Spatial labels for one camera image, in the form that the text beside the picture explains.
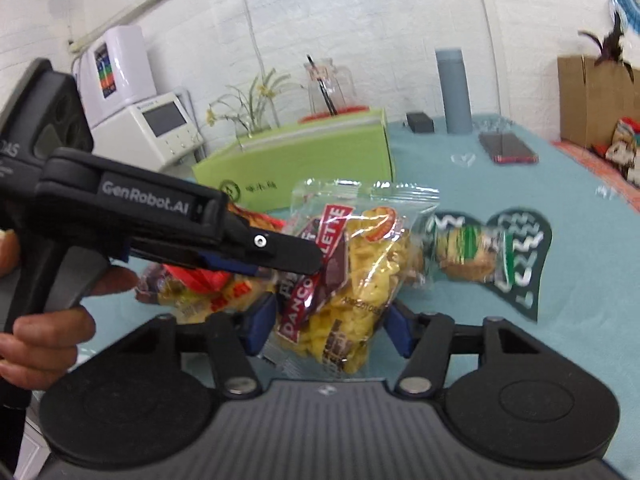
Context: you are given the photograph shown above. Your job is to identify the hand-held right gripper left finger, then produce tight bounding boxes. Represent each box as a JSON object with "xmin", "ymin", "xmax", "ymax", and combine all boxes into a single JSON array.
[{"xmin": 119, "ymin": 293, "xmax": 279, "ymax": 401}]

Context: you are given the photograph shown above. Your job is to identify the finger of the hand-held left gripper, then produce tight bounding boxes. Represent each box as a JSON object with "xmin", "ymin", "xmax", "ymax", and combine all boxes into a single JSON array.
[{"xmin": 127, "ymin": 209, "xmax": 324, "ymax": 278}]

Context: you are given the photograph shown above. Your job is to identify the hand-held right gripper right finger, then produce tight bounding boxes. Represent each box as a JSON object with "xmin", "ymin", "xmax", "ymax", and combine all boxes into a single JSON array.
[{"xmin": 384, "ymin": 302, "xmax": 544, "ymax": 401}]

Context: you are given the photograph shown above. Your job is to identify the yellow chips packet red label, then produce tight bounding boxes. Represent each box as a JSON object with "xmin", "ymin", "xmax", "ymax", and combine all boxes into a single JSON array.
[{"xmin": 265, "ymin": 177, "xmax": 441, "ymax": 376}]

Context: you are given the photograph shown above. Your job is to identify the green cardboard box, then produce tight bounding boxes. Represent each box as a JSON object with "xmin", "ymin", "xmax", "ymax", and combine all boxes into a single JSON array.
[{"xmin": 192, "ymin": 107, "xmax": 396, "ymax": 215}]

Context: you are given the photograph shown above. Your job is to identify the person's left hand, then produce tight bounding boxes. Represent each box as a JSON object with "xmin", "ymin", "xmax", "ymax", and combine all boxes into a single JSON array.
[{"xmin": 0, "ymin": 230, "xmax": 140, "ymax": 391}]

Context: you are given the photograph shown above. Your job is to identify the white device with screen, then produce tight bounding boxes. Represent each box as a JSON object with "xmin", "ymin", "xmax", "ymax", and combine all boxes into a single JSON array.
[{"xmin": 90, "ymin": 91, "xmax": 206, "ymax": 174}]

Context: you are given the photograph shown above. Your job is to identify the green label cookie packet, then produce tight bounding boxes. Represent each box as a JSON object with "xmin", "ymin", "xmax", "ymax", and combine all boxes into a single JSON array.
[{"xmin": 415, "ymin": 212, "xmax": 516, "ymax": 288}]

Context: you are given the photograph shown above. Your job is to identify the white water purifier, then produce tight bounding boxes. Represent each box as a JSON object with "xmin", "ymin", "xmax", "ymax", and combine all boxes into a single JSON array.
[{"xmin": 79, "ymin": 25, "xmax": 152, "ymax": 127}]

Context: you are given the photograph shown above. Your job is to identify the dark green heart-shaped mat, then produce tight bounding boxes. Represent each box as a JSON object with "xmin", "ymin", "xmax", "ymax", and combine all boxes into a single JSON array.
[{"xmin": 424, "ymin": 206, "xmax": 554, "ymax": 324}]

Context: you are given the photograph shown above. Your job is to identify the yellow flowering plant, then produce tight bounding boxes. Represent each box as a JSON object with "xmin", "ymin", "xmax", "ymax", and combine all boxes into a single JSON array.
[{"xmin": 206, "ymin": 67, "xmax": 302, "ymax": 137}]

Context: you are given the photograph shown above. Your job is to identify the red round tray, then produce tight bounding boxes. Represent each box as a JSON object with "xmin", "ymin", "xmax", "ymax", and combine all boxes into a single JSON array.
[{"xmin": 299, "ymin": 104, "xmax": 372, "ymax": 122}]

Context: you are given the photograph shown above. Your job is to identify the small black box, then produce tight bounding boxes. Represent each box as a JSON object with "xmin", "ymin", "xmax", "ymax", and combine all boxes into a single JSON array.
[{"xmin": 405, "ymin": 111, "xmax": 436, "ymax": 134}]

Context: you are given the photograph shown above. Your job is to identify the teal tablecloth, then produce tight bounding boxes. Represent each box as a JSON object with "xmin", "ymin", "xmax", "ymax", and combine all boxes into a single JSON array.
[{"xmin": 80, "ymin": 112, "xmax": 640, "ymax": 480}]

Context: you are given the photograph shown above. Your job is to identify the phone with red case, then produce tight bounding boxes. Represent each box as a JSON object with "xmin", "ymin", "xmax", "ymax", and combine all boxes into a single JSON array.
[{"xmin": 477, "ymin": 131, "xmax": 541, "ymax": 165}]

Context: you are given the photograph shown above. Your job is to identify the grey blue bottle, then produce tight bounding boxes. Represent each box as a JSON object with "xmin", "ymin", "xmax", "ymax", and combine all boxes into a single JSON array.
[{"xmin": 434, "ymin": 48, "xmax": 474, "ymax": 135}]

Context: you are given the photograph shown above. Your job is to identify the orange mat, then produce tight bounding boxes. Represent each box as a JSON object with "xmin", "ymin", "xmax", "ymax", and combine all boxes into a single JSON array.
[{"xmin": 551, "ymin": 139, "xmax": 640, "ymax": 212}]

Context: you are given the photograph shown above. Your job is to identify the colourful printed pouch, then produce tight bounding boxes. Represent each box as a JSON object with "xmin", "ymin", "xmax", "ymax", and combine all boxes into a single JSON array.
[{"xmin": 604, "ymin": 117, "xmax": 640, "ymax": 187}]

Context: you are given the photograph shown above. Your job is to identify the brown cardboard box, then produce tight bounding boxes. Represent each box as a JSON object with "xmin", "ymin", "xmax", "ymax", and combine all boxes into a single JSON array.
[{"xmin": 557, "ymin": 55, "xmax": 640, "ymax": 149}]

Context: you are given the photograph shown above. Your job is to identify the dark feathers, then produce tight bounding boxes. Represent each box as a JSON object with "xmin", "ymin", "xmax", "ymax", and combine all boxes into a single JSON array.
[{"xmin": 577, "ymin": 11, "xmax": 637, "ymax": 84}]

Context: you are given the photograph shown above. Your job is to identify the white wall pipe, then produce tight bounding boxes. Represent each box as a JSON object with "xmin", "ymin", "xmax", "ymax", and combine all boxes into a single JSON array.
[{"xmin": 69, "ymin": 0, "xmax": 241, "ymax": 53}]

